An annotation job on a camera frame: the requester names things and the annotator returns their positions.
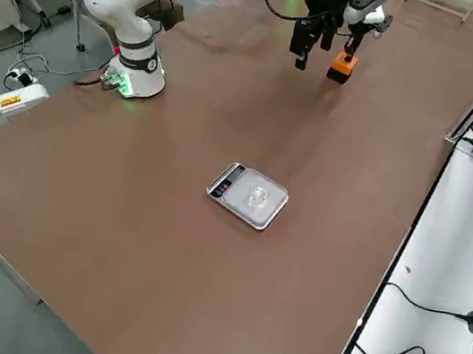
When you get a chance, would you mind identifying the orange button box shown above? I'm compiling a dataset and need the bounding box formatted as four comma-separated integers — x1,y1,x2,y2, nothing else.
324,49,361,87

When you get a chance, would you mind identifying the white electronic scale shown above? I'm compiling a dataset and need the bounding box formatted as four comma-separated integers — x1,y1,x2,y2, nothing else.
200,158,295,236

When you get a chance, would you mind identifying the black adapter cable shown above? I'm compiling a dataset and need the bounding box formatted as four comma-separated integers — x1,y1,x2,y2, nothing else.
381,281,473,323

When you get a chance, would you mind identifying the white control box orange label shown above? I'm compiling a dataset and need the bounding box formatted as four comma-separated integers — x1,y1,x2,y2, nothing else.
0,76,52,142

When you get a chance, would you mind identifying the white power strip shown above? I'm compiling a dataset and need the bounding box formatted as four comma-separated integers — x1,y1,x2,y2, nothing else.
3,64,41,93

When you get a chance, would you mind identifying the clear measuring cup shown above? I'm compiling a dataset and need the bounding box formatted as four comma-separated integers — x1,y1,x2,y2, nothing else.
245,181,274,212

